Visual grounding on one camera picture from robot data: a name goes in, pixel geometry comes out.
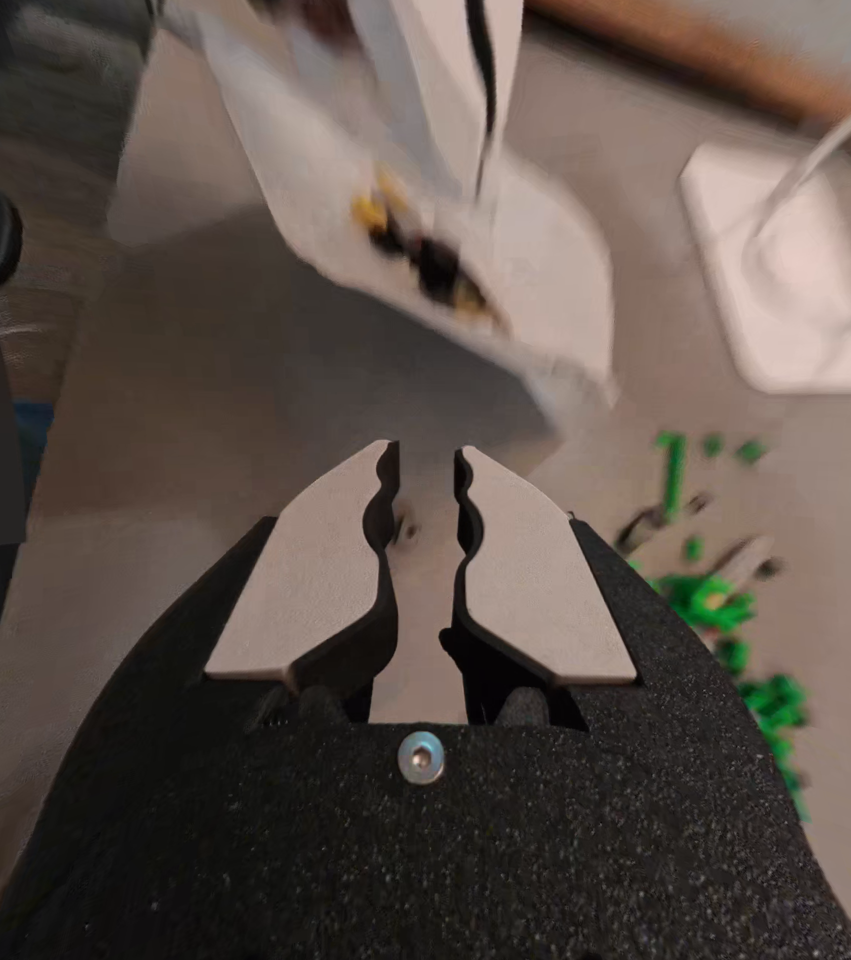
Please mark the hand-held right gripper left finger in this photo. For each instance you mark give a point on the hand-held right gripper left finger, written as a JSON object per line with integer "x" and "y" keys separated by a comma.
{"x": 305, "y": 585}

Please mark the pile of green toy bricks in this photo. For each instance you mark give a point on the pile of green toy bricks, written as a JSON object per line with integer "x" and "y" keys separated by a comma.
{"x": 710, "y": 600}

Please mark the black and yellow toy bricks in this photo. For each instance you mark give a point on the black and yellow toy bricks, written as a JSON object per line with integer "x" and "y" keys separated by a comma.
{"x": 433, "y": 262}

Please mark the brown wooden strip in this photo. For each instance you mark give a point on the brown wooden strip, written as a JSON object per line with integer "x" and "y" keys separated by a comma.
{"x": 695, "y": 52}

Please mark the grey desk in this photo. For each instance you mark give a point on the grey desk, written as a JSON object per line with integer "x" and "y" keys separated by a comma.
{"x": 245, "y": 390}

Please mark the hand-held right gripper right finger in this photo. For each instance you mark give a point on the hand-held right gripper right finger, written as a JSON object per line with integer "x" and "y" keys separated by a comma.
{"x": 538, "y": 592}

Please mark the white lamp base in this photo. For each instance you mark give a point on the white lamp base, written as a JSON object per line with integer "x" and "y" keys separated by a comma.
{"x": 785, "y": 315}

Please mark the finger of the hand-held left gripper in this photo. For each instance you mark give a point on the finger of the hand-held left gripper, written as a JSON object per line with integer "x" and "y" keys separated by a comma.
{"x": 425, "y": 67}
{"x": 506, "y": 45}

